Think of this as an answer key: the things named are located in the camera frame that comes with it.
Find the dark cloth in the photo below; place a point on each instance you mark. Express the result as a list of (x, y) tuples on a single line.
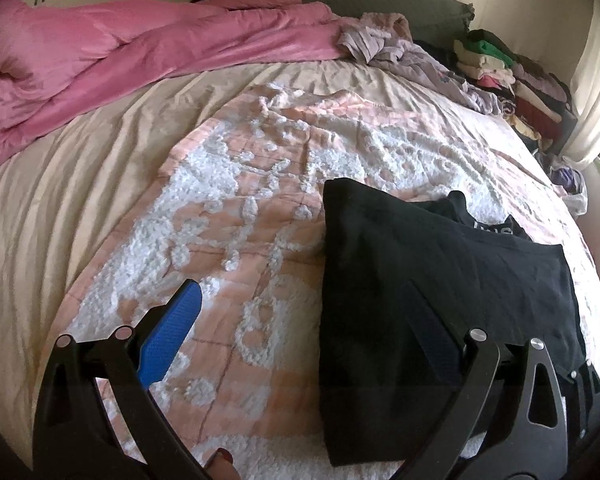
[(437, 52)]

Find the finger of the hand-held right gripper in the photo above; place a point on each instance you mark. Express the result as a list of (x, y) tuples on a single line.
[(585, 390)]

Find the pink and white tufted blanket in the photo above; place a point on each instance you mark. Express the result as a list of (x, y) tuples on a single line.
[(260, 200)]

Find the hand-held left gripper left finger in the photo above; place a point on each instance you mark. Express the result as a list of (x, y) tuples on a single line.
[(172, 330)]

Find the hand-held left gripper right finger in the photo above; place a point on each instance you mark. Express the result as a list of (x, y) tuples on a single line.
[(437, 340)]

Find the white plastic bag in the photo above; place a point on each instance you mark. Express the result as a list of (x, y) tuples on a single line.
[(570, 185)]

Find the black shirt with orange patches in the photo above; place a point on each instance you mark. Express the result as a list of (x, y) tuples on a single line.
[(405, 250)]

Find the person's left hand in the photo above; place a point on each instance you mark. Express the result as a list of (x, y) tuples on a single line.
[(225, 467)]

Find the stack of folded clothes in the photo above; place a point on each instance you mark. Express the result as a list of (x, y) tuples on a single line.
[(520, 85)]

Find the lilac crumpled cloth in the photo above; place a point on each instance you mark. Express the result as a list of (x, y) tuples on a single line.
[(410, 60)]

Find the pink quilt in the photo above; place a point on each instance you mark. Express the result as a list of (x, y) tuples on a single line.
[(130, 45)]

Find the white curtain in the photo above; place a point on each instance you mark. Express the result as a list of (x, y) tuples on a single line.
[(595, 85)]

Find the beige bed sheet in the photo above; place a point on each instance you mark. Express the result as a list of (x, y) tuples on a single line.
[(80, 160)]

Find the pale pink fleece cloth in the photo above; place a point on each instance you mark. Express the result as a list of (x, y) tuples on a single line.
[(385, 25)]

